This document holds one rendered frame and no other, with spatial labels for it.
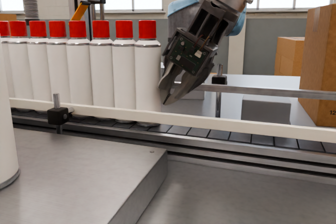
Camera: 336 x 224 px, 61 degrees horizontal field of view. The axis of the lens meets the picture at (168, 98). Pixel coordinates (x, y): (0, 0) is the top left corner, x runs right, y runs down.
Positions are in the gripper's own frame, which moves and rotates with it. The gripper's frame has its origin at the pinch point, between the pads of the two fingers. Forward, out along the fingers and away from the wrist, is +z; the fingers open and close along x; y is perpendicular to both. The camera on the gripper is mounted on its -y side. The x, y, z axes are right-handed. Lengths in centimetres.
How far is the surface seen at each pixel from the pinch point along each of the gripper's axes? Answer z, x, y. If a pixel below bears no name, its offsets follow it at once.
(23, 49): 8.7, -33.1, 1.9
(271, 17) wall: -38, 9, -559
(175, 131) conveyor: 3.4, 5.1, 3.8
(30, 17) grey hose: 5.7, -42.3, -8.3
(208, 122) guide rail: -2.2, 9.3, 4.5
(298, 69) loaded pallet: 4, 72, -336
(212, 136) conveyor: -0.1, 11.3, 3.8
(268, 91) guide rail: -11.3, 15.4, -2.4
